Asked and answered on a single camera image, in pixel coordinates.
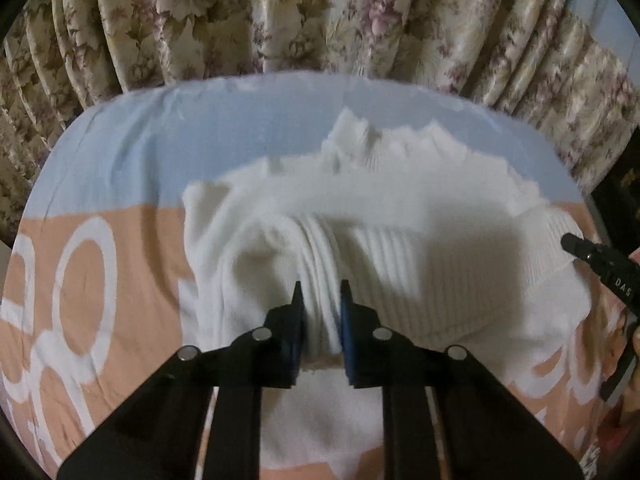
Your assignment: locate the white knit sweater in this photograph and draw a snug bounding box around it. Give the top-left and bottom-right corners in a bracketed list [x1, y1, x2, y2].
[180, 107, 593, 480]

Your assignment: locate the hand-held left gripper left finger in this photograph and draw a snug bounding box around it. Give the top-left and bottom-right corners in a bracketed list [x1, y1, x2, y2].
[56, 280, 307, 480]

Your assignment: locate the orange blanket with white letters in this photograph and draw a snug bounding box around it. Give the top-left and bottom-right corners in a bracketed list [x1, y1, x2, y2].
[0, 200, 616, 480]

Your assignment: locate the light blue bed sheet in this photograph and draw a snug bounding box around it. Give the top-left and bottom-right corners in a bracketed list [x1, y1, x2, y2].
[22, 72, 586, 221]

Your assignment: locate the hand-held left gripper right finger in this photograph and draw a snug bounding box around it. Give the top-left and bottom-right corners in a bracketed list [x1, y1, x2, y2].
[340, 280, 585, 480]

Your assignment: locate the black and white appliance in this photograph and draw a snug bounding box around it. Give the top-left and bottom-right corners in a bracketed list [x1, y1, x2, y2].
[590, 157, 640, 261]

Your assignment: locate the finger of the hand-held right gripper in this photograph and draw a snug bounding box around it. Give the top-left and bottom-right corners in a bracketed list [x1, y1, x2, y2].
[560, 232, 603, 273]

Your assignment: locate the blue and floral curtain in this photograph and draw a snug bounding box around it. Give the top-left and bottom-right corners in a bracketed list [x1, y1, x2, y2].
[0, 0, 640, 231]

